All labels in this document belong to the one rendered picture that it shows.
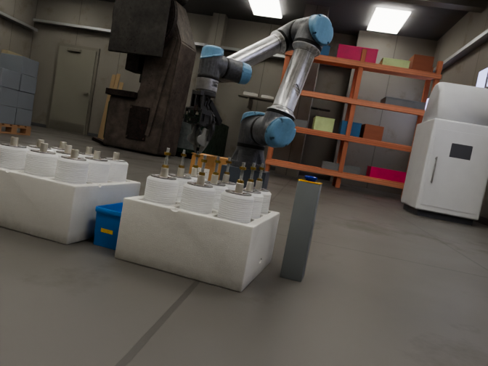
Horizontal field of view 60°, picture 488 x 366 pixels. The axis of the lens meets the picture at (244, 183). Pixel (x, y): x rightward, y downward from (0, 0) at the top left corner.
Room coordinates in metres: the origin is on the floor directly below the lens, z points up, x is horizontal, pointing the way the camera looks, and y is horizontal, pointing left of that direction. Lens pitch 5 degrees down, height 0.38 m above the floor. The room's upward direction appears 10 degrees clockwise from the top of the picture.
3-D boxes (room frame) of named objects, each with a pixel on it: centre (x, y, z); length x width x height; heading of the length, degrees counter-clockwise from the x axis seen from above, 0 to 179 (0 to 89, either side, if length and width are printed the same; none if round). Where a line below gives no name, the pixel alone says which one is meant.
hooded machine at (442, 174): (4.85, -2.25, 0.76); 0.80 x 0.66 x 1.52; 172
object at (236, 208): (1.19, 0.01, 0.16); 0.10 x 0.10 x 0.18
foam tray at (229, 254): (1.33, 0.09, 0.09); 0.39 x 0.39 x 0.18; 75
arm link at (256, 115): (1.75, -0.01, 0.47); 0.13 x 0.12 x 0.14; 34
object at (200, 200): (1.22, 0.12, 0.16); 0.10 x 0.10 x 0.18
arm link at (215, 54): (1.47, 0.18, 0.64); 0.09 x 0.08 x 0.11; 124
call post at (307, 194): (1.33, -0.21, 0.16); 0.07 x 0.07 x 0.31; 75
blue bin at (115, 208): (1.42, 0.35, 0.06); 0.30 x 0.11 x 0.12; 165
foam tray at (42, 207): (1.47, 0.63, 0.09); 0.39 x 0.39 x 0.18; 75
